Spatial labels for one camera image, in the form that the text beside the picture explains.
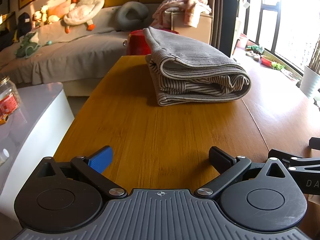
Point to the black window frame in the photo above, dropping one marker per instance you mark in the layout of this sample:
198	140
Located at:
267	7

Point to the green leafy vegetables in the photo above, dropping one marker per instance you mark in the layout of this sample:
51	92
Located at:
255	49

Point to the pink clothes pile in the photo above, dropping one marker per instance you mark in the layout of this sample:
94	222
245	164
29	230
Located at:
180	7

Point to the white plant pot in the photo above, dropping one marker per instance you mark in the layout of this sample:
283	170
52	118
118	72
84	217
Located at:
311	82

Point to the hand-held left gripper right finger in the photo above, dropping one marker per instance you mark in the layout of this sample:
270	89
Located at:
221	161

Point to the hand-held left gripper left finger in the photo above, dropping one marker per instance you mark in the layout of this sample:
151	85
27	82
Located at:
101	160

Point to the beige box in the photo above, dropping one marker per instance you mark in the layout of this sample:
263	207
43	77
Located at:
192	33

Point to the pink basin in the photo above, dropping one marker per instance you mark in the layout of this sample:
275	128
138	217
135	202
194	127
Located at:
243	41

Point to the grey striped garment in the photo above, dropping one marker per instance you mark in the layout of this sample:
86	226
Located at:
195	55

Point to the tall bamboo plant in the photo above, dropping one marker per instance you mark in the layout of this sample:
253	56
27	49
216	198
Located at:
315	55

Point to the white side table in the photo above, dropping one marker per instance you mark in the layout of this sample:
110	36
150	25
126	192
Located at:
37	110

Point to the green dinosaur plush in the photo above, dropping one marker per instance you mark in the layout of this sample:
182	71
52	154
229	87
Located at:
27	46

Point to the glass jar red label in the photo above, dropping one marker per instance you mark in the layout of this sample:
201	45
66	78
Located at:
7	100

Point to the red pot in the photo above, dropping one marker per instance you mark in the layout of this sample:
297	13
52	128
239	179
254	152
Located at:
136	45

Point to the pink pillow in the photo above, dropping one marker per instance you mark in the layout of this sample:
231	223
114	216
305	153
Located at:
58	10

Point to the white goose plush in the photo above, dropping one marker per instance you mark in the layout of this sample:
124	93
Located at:
82	7

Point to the brown curtain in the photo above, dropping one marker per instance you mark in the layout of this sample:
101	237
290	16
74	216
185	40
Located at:
217	17

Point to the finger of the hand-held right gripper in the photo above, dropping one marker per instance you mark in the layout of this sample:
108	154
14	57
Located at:
300	161
315	143

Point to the grey neck pillow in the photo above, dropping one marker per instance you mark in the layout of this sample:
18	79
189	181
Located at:
132	16

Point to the red basin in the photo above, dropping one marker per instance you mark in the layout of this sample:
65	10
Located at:
266	61

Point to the dark bag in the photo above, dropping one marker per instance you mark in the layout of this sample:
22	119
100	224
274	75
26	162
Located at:
24	25

